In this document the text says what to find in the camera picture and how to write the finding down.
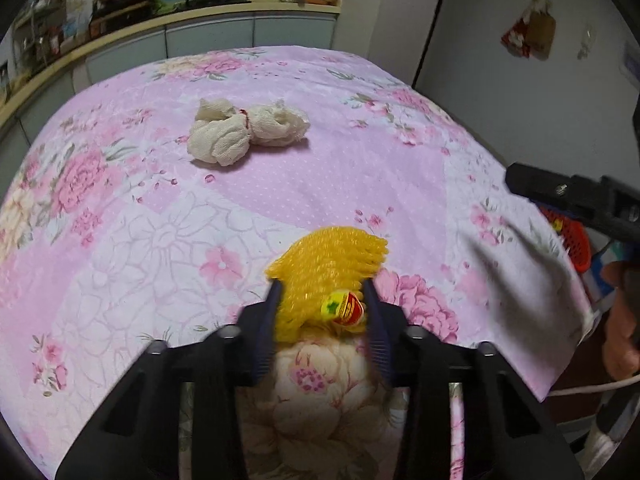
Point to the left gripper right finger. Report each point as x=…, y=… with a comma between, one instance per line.
x=466, y=406

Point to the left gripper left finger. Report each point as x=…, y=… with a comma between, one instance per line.
x=174, y=410

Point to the cream cloth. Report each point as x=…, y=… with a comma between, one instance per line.
x=222, y=133

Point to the kitchen counter cabinets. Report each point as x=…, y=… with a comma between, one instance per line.
x=237, y=25

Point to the person's right hand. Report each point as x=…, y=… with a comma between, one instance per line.
x=619, y=353

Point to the red plastic mesh basket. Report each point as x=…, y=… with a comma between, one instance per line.
x=574, y=237

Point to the red hanging bag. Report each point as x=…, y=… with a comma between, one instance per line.
x=514, y=39

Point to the brown hanging paper bag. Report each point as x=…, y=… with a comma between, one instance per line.
x=541, y=31

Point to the pink floral tablecloth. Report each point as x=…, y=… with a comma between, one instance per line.
x=113, y=235

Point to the metal spice rack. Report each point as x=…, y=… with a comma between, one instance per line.
x=36, y=34

